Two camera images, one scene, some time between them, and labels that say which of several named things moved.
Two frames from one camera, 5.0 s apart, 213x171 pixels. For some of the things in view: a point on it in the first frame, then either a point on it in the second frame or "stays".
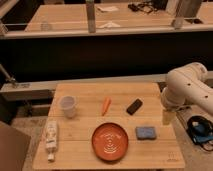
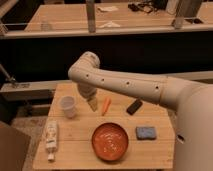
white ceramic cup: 68,103 stays
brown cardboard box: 14,145 stays
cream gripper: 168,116 to 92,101
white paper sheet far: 107,8 stays
